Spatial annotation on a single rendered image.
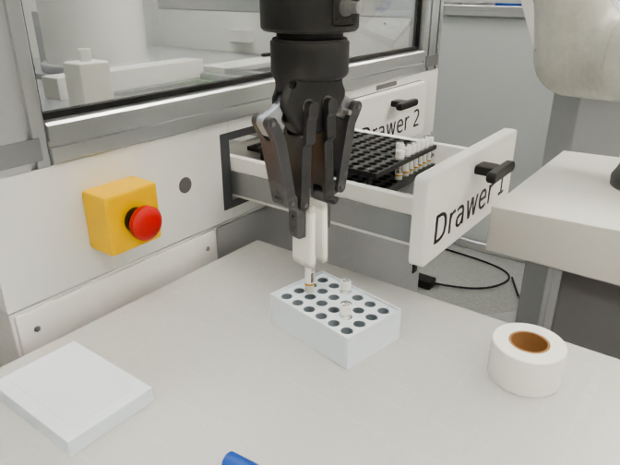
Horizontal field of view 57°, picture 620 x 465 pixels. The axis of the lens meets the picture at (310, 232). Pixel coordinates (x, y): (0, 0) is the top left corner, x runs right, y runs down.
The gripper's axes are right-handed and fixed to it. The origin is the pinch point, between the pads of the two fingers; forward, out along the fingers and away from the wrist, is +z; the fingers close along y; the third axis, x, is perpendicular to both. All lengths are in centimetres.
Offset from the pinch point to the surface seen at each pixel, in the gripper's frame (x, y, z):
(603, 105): 17, 122, 5
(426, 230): -7.1, 11.4, 0.9
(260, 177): 18.7, 8.0, 0.1
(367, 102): 29, 41, -4
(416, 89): 32, 60, -4
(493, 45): 84, 178, -1
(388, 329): -9.2, 3.0, 9.4
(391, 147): 10.7, 26.5, -2.4
